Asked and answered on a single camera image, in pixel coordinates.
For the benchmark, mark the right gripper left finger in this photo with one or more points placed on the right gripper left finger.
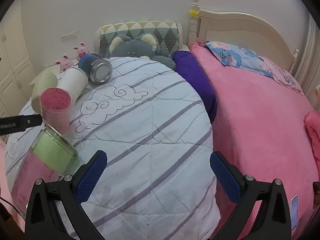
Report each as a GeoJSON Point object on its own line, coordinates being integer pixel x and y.
{"type": "Point", "coordinates": [43, 220]}

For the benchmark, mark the pink plastic cup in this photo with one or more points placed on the pink plastic cup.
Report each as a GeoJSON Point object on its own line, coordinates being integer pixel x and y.
{"type": "Point", "coordinates": [56, 109]}

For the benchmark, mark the clear jar green pink paper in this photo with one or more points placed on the clear jar green pink paper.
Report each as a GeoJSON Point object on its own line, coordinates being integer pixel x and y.
{"type": "Point", "coordinates": [48, 158]}

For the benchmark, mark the pale green cup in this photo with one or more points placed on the pale green cup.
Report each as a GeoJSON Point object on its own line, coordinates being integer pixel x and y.
{"type": "Point", "coordinates": [42, 82]}

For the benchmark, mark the white paper cup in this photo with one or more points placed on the white paper cup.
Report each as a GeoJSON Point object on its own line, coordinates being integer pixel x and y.
{"type": "Point", "coordinates": [74, 81]}

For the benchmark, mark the cream wardrobe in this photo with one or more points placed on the cream wardrobe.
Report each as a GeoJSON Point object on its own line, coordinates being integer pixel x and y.
{"type": "Point", "coordinates": [16, 70]}

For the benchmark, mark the pink plush pig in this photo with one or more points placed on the pink plush pig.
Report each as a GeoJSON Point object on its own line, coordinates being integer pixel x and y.
{"type": "Point", "coordinates": [81, 51]}
{"type": "Point", "coordinates": [65, 62]}

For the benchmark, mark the pink fleece blanket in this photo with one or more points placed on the pink fleece blanket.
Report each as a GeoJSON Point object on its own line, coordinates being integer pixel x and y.
{"type": "Point", "coordinates": [259, 128]}

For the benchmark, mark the blue metal tin can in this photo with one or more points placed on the blue metal tin can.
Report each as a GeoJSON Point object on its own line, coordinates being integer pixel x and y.
{"type": "Point", "coordinates": [97, 69]}

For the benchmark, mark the white striped quilt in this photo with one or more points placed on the white striped quilt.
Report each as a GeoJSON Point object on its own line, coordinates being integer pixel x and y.
{"type": "Point", "coordinates": [156, 133]}

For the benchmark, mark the grey plush bear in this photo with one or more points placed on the grey plush bear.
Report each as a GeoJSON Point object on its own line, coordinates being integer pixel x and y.
{"type": "Point", "coordinates": [145, 46]}

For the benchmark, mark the blue cartoon pillow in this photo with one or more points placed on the blue cartoon pillow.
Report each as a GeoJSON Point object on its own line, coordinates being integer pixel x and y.
{"type": "Point", "coordinates": [242, 58]}

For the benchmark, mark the purple cloth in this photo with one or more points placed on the purple cloth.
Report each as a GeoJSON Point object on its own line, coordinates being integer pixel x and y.
{"type": "Point", "coordinates": [188, 68]}

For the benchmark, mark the triangle patterned pillow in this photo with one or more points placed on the triangle patterned pillow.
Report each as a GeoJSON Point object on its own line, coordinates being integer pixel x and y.
{"type": "Point", "coordinates": [168, 34]}

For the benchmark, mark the cream wooden headboard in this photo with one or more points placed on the cream wooden headboard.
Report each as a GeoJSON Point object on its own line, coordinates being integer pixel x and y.
{"type": "Point", "coordinates": [241, 29]}

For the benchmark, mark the yellow star sticker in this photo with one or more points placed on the yellow star sticker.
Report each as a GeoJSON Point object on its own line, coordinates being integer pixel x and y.
{"type": "Point", "coordinates": [193, 13]}

